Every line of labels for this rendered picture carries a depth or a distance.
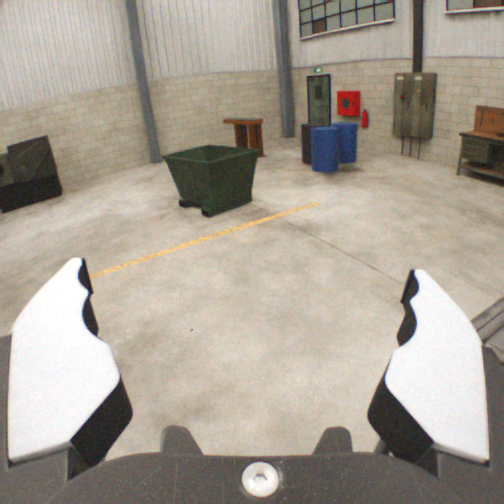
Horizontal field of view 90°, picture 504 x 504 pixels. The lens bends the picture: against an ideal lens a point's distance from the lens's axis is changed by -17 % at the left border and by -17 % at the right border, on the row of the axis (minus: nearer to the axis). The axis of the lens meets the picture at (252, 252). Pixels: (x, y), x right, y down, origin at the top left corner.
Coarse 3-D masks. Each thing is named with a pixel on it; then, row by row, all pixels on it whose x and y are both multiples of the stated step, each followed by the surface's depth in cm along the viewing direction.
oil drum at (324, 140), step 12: (312, 132) 583; (324, 132) 564; (336, 132) 569; (312, 144) 596; (324, 144) 575; (336, 144) 580; (312, 156) 609; (324, 156) 588; (336, 156) 593; (312, 168) 623; (324, 168) 600; (336, 168) 605
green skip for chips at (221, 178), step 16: (176, 160) 438; (192, 160) 404; (208, 160) 522; (224, 160) 394; (240, 160) 418; (256, 160) 440; (176, 176) 470; (192, 176) 431; (208, 176) 398; (224, 176) 413; (240, 176) 434; (192, 192) 457; (208, 192) 420; (224, 192) 428; (240, 192) 451; (208, 208) 439; (224, 208) 452
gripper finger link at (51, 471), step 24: (0, 360) 6; (0, 384) 5; (0, 408) 5; (0, 432) 5; (0, 456) 4; (48, 456) 4; (72, 456) 5; (0, 480) 4; (24, 480) 4; (48, 480) 4
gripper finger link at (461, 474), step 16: (496, 368) 7; (496, 384) 6; (496, 400) 6; (496, 416) 5; (496, 432) 5; (432, 448) 5; (496, 448) 5; (416, 464) 5; (432, 464) 5; (448, 464) 5; (464, 464) 4; (480, 464) 5; (496, 464) 4; (448, 480) 4; (464, 480) 4; (480, 480) 4; (496, 480) 4; (464, 496) 4; (480, 496) 4; (496, 496) 4
